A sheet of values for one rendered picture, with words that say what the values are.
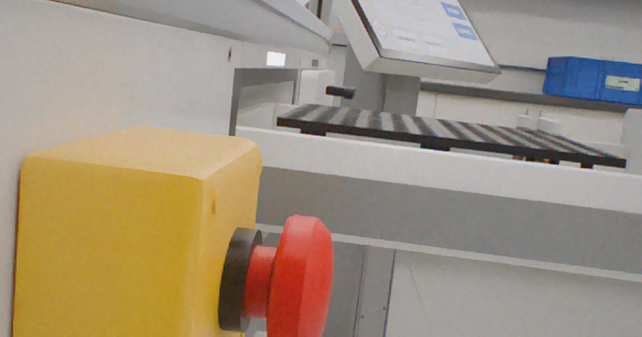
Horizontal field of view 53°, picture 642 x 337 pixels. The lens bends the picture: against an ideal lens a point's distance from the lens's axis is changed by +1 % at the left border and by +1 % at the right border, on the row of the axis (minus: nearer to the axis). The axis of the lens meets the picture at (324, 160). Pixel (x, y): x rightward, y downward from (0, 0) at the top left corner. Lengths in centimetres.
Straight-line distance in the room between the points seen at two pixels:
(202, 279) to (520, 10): 408
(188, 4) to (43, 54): 11
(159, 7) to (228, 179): 9
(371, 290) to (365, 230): 116
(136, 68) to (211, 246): 9
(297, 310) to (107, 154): 6
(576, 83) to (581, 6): 73
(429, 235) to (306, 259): 23
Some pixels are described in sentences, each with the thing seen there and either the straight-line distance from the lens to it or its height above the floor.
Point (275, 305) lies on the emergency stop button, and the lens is 17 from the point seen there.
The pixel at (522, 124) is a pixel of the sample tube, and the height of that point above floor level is 90.
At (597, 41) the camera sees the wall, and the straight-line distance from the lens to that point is 435.
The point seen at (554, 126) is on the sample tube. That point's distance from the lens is 57.
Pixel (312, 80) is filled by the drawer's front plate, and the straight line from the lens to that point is 68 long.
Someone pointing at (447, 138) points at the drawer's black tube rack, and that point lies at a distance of 42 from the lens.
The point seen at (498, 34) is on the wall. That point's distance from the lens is 417.
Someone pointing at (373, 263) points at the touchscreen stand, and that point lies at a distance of 152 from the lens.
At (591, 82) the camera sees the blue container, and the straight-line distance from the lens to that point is 376.
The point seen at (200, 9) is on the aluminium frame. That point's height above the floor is 95.
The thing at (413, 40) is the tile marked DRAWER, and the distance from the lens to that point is 135.
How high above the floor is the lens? 94
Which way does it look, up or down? 9 degrees down
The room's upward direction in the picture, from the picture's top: 7 degrees clockwise
